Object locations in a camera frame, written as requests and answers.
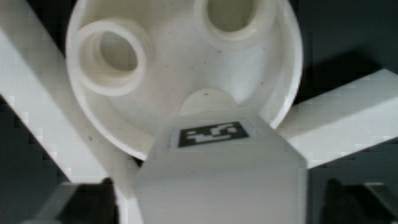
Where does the white stool leg with tag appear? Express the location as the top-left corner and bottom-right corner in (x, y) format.
(134, 112), (308, 224)

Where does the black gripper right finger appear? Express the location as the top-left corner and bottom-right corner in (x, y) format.
(321, 179), (398, 224)

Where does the white round stool seat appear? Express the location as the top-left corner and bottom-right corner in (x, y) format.
(67, 0), (303, 158)

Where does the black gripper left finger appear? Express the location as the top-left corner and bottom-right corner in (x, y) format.
(58, 178), (120, 224)

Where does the white front barrier rail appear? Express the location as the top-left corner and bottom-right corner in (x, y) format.
(0, 0), (143, 224)

